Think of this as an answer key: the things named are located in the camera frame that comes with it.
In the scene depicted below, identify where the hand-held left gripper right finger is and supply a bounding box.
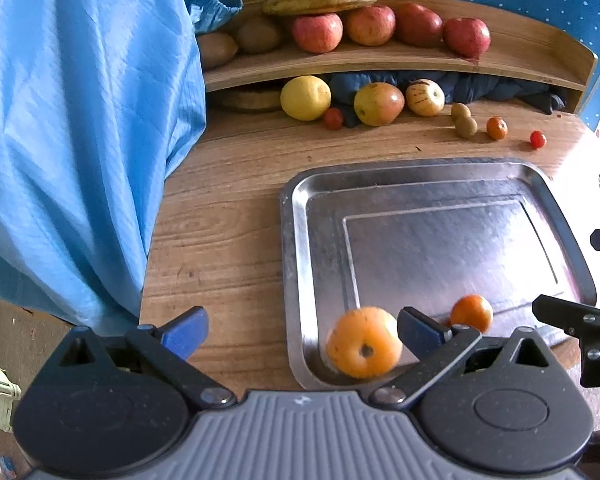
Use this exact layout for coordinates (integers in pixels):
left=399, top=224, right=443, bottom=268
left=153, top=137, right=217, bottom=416
left=369, top=306, right=551, bottom=408

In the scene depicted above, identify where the large orange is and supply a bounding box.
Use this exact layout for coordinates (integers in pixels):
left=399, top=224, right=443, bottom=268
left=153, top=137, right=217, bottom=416
left=326, top=306, right=403, bottom=380

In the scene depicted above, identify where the metal tray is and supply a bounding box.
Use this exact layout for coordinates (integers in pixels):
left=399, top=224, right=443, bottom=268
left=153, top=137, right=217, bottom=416
left=280, top=157, right=598, bottom=391

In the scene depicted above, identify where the dark blue cloth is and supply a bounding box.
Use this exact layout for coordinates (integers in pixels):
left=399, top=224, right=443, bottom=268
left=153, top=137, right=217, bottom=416
left=327, top=71, right=566, bottom=128

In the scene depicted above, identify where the brown kiwi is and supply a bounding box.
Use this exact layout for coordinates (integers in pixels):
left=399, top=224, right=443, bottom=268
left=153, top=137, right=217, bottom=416
left=235, top=17, right=284, bottom=55
left=196, top=32, right=240, bottom=71

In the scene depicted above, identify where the yellow-red mango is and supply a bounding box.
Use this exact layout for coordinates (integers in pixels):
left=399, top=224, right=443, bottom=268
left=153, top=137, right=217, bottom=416
left=353, top=82, right=406, bottom=127

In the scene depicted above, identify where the yellow lemon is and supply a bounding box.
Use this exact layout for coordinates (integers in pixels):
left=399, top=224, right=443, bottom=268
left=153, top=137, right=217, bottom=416
left=280, top=75, right=332, bottom=122

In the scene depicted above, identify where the round flat brown bread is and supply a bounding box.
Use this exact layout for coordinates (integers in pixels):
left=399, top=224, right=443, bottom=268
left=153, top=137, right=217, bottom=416
left=212, top=87, right=284, bottom=113

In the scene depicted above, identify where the light blue garment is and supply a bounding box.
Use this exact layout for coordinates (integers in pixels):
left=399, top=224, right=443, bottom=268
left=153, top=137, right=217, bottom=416
left=0, top=0, right=208, bottom=333

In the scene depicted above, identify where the curved wooden shelf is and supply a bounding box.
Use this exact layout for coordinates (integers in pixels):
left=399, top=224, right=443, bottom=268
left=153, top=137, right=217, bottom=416
left=200, top=0, right=599, bottom=113

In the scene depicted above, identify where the small orange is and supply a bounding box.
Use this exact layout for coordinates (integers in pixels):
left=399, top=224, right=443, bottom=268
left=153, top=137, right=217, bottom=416
left=450, top=294, right=494, bottom=333

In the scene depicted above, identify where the red apple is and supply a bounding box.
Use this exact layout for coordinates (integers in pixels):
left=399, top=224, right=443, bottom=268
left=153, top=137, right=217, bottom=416
left=345, top=5, right=397, bottom=47
left=292, top=11, right=344, bottom=54
left=394, top=2, right=444, bottom=48
left=442, top=16, right=492, bottom=58

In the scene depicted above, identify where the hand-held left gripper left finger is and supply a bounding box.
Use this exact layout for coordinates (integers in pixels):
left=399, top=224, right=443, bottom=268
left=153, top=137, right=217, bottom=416
left=55, top=306, right=238, bottom=408

